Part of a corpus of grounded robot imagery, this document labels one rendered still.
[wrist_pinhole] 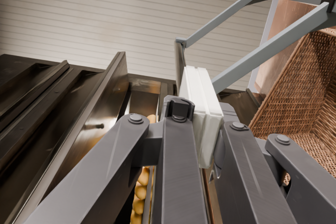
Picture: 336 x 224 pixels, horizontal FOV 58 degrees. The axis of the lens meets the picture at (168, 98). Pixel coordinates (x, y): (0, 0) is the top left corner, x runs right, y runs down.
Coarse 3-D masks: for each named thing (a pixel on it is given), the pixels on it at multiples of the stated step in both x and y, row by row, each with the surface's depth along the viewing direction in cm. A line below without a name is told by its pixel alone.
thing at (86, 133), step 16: (112, 80) 128; (96, 96) 105; (112, 96) 127; (96, 112) 100; (112, 112) 125; (80, 128) 83; (96, 128) 99; (64, 144) 76; (80, 144) 82; (64, 160) 70; (48, 176) 64; (64, 176) 70; (48, 192) 61; (32, 208) 55
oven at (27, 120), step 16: (48, 64) 170; (64, 80) 152; (128, 80) 174; (144, 80) 174; (160, 80) 176; (48, 96) 132; (128, 96) 170; (144, 96) 177; (256, 96) 177; (32, 112) 117; (48, 112) 125; (128, 112) 179; (144, 112) 181; (16, 128) 105; (32, 128) 110; (0, 144) 95; (16, 144) 98; (0, 160) 89; (128, 208) 209
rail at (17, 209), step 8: (112, 64) 143; (104, 72) 131; (96, 88) 113; (88, 96) 105; (80, 112) 93; (72, 120) 88; (72, 128) 84; (64, 136) 80; (56, 144) 76; (56, 152) 72; (48, 160) 69; (40, 168) 67; (40, 176) 64; (32, 184) 61; (24, 192) 59; (32, 192) 59; (24, 200) 57; (16, 208) 55; (8, 216) 53; (16, 216) 53
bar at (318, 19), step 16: (240, 0) 97; (256, 0) 97; (304, 0) 96; (320, 0) 96; (224, 16) 99; (304, 16) 53; (320, 16) 52; (288, 32) 53; (304, 32) 53; (176, 48) 92; (256, 48) 56; (272, 48) 54; (176, 64) 77; (240, 64) 55; (256, 64) 55; (176, 80) 66; (224, 80) 56; (208, 192) 32; (208, 208) 30
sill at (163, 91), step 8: (160, 88) 164; (160, 96) 153; (160, 104) 144; (160, 112) 136; (152, 176) 98; (152, 184) 91; (152, 192) 86; (152, 200) 83; (152, 208) 80; (152, 216) 78
